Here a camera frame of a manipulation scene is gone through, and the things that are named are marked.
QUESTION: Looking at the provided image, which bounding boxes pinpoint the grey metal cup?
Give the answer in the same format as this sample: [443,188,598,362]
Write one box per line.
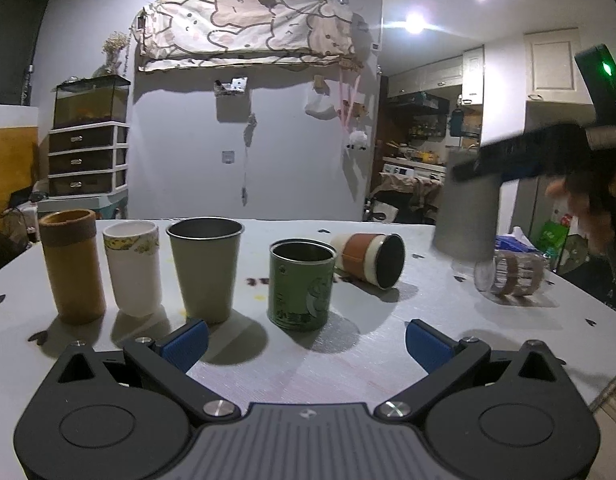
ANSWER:
[431,152,501,263]

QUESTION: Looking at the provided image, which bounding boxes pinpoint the white paper cup yellow band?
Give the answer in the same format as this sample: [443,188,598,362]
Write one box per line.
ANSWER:
[102,220,163,318]

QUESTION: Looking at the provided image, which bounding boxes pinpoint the steel tumbler cup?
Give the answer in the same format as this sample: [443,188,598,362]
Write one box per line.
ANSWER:
[167,217,244,325]

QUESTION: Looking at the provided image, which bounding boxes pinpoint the brown sleeved cup lying down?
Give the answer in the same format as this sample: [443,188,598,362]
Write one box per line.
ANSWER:
[331,233,405,290]

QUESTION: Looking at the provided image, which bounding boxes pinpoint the brown cork cylinder cup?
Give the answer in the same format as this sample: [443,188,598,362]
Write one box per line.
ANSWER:
[38,209,106,325]

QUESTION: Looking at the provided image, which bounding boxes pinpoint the person's right hand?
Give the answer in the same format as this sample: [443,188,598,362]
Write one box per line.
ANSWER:
[546,178,616,258]

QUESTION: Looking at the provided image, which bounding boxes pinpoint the clear glass jar brown bands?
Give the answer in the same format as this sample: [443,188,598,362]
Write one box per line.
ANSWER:
[473,250,547,297]

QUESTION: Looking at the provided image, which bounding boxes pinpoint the green tin can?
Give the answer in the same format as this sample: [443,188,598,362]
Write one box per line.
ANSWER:
[268,238,337,332]

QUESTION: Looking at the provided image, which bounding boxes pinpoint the white dark drawer unit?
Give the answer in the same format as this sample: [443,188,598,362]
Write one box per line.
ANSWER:
[47,122,130,196]

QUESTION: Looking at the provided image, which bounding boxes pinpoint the white plush toy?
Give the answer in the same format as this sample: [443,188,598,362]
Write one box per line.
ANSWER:
[346,129,370,151]

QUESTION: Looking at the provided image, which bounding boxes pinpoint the glass fish tank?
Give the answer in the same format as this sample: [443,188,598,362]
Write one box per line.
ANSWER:
[53,75,131,129]

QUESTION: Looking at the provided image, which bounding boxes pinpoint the dried flower vase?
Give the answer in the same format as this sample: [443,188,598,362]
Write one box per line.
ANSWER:
[102,32,130,75]

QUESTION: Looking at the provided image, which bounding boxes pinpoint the white wall cabinet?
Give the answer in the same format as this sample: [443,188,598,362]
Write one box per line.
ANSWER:
[524,28,590,104]

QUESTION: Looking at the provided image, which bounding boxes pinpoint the patterned fabric wall hanging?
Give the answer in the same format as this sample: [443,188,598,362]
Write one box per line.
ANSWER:
[132,0,362,73]

